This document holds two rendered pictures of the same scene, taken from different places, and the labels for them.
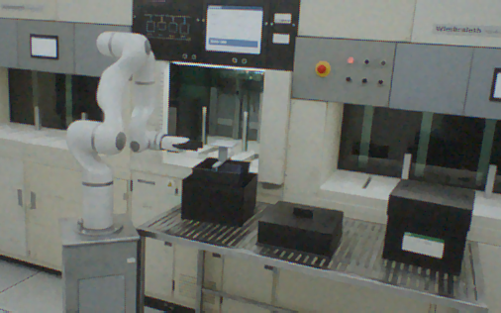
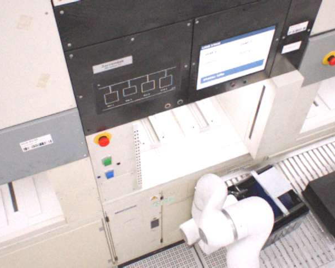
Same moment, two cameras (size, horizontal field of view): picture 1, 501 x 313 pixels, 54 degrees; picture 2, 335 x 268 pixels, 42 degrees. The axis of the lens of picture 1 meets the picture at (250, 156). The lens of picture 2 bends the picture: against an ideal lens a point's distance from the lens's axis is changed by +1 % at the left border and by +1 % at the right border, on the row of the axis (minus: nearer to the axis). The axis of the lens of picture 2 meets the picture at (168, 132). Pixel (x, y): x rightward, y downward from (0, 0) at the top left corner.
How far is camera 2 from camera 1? 235 cm
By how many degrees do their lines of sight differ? 54
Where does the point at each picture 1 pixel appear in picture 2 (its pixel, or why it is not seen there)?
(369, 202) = not seen: outside the picture
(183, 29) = (164, 82)
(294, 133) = not seen: hidden behind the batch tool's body
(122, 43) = (253, 230)
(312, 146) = (301, 113)
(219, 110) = not seen: hidden behind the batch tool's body
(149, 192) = (129, 213)
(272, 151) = (273, 137)
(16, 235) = not seen: outside the picture
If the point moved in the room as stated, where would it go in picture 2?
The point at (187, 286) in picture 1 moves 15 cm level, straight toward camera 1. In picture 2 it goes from (175, 234) to (195, 249)
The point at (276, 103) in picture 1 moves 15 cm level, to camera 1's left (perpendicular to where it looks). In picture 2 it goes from (284, 105) to (261, 125)
